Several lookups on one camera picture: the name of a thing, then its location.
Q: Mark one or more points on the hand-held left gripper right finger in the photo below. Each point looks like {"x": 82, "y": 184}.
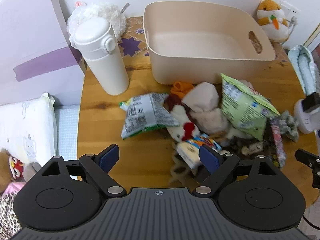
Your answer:
{"x": 208, "y": 158}

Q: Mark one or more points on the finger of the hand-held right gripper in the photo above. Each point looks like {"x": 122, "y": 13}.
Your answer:
{"x": 313, "y": 162}
{"x": 312, "y": 102}

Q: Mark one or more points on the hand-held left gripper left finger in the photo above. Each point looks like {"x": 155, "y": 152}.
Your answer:
{"x": 108, "y": 158}

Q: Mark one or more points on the blue yellow snack packet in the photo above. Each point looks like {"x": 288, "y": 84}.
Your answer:
{"x": 190, "y": 150}

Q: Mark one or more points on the long colourful printed packet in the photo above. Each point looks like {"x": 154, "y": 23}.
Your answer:
{"x": 277, "y": 142}

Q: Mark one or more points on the small green snack packet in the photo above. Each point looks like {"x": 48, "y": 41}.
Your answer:
{"x": 145, "y": 112}

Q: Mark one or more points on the beige plush toy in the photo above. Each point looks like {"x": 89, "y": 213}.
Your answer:
{"x": 202, "y": 97}

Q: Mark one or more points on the large green snack packet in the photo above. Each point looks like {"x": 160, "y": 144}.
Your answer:
{"x": 245, "y": 107}

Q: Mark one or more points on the beige plastic storage bin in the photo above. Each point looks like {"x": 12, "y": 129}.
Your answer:
{"x": 195, "y": 47}

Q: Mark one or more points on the wooden desktop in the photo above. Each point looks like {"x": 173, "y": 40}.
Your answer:
{"x": 140, "y": 85}

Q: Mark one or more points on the white round device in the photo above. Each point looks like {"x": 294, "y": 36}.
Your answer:
{"x": 305, "y": 120}

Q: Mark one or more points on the beige fuzzy scrunchie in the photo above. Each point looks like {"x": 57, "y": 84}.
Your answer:
{"x": 180, "y": 170}

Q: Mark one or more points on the grey fuzzy scrunchie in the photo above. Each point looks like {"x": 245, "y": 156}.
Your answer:
{"x": 288, "y": 125}

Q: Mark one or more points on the light blue folded towel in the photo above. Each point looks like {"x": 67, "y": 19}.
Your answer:
{"x": 303, "y": 67}

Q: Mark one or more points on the white plush with red bow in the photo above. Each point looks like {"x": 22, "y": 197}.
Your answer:
{"x": 181, "y": 122}

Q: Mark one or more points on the light blue checked sheet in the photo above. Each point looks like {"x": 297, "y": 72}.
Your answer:
{"x": 67, "y": 130}

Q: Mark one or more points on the orange cloth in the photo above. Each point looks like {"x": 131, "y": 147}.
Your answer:
{"x": 181, "y": 87}

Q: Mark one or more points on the white elephant print pillow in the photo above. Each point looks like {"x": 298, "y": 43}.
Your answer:
{"x": 27, "y": 130}

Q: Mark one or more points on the red white plush toy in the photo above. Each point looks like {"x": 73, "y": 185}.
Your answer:
{"x": 15, "y": 166}

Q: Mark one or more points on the white thermos bottle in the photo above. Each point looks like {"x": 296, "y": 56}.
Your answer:
{"x": 105, "y": 62}

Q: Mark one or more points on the orange hamster plush toy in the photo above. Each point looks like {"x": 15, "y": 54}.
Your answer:
{"x": 271, "y": 15}

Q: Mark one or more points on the pink cloth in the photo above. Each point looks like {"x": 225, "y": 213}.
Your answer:
{"x": 13, "y": 187}

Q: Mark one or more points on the leopard print cloth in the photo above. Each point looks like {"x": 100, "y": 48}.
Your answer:
{"x": 8, "y": 215}

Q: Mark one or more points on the purple flower table mat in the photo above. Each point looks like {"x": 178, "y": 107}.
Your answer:
{"x": 131, "y": 42}

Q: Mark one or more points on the white wardrobe with purple stripe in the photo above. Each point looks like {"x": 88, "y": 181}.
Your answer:
{"x": 35, "y": 42}

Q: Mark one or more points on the white fluffy plush toy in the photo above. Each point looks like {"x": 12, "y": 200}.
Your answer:
{"x": 100, "y": 11}

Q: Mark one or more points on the pale wooden door frame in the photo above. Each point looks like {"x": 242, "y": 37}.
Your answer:
{"x": 312, "y": 36}

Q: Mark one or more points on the white wall socket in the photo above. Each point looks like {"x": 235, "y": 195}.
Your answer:
{"x": 290, "y": 10}

